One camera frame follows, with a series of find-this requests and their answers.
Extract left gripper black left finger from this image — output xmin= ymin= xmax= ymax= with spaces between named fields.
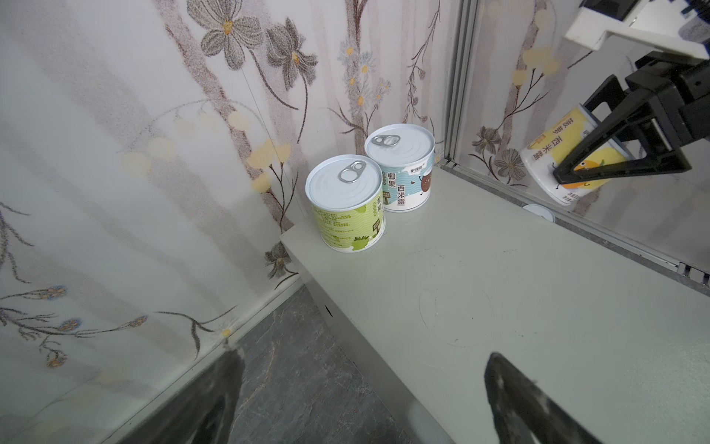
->
xmin=120 ymin=350 xmax=245 ymax=444

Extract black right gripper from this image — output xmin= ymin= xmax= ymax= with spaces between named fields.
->
xmin=553 ymin=51 xmax=709 ymax=185

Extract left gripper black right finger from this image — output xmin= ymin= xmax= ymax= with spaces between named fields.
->
xmin=484 ymin=353 xmax=600 ymax=444

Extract yellow label can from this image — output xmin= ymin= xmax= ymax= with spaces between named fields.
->
xmin=518 ymin=104 xmax=636 ymax=209

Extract teal brown label can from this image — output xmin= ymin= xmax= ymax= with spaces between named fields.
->
xmin=365 ymin=123 xmax=436 ymax=213

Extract green label can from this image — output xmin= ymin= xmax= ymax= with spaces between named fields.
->
xmin=305 ymin=155 xmax=386 ymax=253

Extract grey metal counter cabinet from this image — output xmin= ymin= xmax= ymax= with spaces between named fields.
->
xmin=282 ymin=170 xmax=709 ymax=443

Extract red label can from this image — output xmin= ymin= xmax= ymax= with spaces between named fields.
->
xmin=523 ymin=203 xmax=557 ymax=224

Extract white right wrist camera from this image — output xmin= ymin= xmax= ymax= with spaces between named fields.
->
xmin=565 ymin=0 xmax=709 ymax=60

